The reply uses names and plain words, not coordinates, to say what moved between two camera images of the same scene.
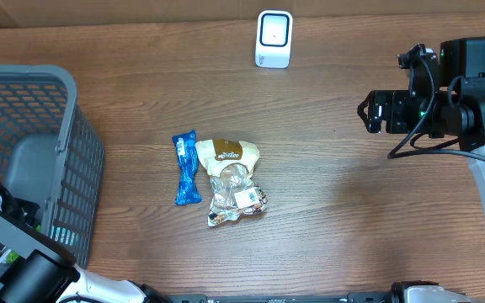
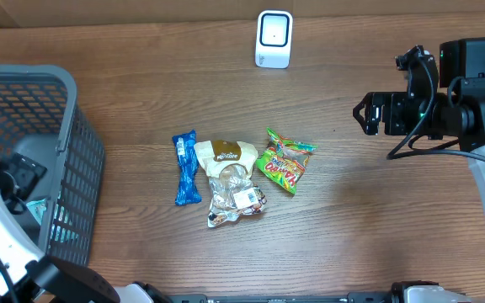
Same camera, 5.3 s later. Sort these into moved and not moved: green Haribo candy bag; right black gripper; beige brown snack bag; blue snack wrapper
Moved: green Haribo candy bag
Not moved: blue snack wrapper; right black gripper; beige brown snack bag
